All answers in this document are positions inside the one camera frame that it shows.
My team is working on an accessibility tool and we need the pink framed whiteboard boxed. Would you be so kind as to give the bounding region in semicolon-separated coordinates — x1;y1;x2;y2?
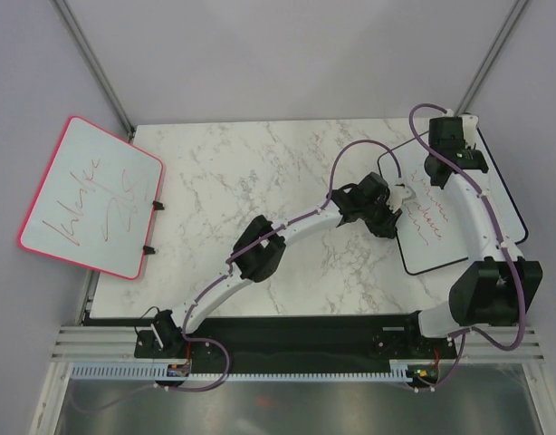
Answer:
17;116;164;280

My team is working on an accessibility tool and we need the white slotted cable duct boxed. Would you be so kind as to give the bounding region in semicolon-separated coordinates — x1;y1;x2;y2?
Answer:
71;360;437;382

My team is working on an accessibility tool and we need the upper black clip pink board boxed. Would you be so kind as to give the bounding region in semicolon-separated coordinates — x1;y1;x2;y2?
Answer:
152;200;165;211

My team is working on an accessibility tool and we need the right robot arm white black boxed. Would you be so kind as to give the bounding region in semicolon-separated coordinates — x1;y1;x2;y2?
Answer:
402;116;542;357

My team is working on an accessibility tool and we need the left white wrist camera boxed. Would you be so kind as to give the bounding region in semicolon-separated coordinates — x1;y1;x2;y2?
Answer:
389;184;417;211

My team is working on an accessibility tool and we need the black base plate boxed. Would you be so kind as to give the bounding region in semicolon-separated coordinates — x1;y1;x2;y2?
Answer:
134;314;456;374

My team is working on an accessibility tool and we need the aluminium corner post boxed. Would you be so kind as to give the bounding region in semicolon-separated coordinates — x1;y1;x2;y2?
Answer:
50;0;136;139
455;0;532;114

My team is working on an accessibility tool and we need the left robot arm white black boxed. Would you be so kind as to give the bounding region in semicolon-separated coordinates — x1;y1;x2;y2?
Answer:
150;172;413;357

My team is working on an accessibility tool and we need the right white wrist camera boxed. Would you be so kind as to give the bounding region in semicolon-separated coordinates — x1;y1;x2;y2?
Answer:
458;113;479;141

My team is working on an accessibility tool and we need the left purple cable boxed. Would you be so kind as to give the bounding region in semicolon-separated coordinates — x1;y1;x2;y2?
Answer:
69;139;402;413

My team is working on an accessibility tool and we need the aluminium rail frame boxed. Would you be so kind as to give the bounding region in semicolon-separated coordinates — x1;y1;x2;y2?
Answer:
52;326;544;364

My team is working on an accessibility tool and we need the black framed whiteboard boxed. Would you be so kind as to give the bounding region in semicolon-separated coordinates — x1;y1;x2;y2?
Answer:
378;127;529;276

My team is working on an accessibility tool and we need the right aluminium corner post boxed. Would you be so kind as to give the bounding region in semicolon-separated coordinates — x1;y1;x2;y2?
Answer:
455;0;532;114

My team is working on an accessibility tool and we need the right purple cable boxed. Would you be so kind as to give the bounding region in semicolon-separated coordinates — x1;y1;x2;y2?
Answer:
408;102;528;393

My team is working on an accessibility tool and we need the left aluminium corner post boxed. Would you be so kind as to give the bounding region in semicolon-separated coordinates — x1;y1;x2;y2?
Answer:
50;0;136;139

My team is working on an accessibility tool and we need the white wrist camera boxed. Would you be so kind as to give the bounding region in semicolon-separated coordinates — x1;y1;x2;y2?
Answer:
389;184;417;211
458;113;479;141

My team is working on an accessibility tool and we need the purple cable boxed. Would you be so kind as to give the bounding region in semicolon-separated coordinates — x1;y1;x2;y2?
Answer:
408;102;528;393
69;139;402;413

